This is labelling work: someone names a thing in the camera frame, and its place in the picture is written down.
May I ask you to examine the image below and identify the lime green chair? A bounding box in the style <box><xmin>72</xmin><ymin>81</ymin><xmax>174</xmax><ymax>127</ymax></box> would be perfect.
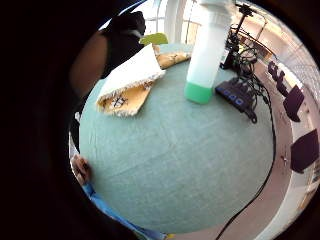
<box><xmin>139</xmin><ymin>32</ymin><xmax>170</xmax><ymax>46</ymax></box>

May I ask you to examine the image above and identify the white and yellow folded cloth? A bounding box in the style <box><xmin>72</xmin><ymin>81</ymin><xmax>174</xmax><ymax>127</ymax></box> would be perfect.
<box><xmin>95</xmin><ymin>43</ymin><xmax>167</xmax><ymax>118</ymax></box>

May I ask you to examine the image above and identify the yellow patterned cloth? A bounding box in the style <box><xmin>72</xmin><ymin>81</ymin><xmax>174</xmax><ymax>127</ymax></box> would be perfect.
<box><xmin>152</xmin><ymin>44</ymin><xmax>193</xmax><ymax>70</ymax></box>

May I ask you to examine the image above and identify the white pillar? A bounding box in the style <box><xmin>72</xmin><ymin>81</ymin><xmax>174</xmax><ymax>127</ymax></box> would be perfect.
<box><xmin>163</xmin><ymin>0</ymin><xmax>188</xmax><ymax>44</ymax></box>

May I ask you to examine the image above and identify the white bottle with green base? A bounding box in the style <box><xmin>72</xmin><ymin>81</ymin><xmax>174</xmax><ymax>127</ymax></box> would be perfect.
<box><xmin>183</xmin><ymin>0</ymin><xmax>236</xmax><ymax>105</ymax></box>

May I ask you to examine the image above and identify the black hub with blue ports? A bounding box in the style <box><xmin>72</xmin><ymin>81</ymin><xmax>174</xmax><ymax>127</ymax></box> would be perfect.
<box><xmin>214</xmin><ymin>77</ymin><xmax>259</xmax><ymax>125</ymax></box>

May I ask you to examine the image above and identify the green tablecloth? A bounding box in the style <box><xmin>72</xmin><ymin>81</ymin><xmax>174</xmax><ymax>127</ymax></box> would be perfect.
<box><xmin>78</xmin><ymin>42</ymin><xmax>276</xmax><ymax>235</ymax></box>

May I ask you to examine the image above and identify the dark purple chair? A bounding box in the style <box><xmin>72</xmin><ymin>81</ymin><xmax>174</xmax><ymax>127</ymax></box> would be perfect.
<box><xmin>267</xmin><ymin>60</ymin><xmax>289</xmax><ymax>98</ymax></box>

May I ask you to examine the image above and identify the black chair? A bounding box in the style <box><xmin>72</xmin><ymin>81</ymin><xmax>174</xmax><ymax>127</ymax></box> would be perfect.
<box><xmin>282</xmin><ymin>84</ymin><xmax>306</xmax><ymax>123</ymax></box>
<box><xmin>289</xmin><ymin>128</ymin><xmax>320</xmax><ymax>175</ymax></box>

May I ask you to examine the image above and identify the black camera stand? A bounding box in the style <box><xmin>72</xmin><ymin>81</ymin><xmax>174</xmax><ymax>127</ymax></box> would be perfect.
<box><xmin>220</xmin><ymin>2</ymin><xmax>270</xmax><ymax>78</ymax></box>

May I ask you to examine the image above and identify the long black cable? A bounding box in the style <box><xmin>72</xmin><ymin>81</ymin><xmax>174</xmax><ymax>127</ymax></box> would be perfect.
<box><xmin>214</xmin><ymin>74</ymin><xmax>278</xmax><ymax>240</ymax></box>

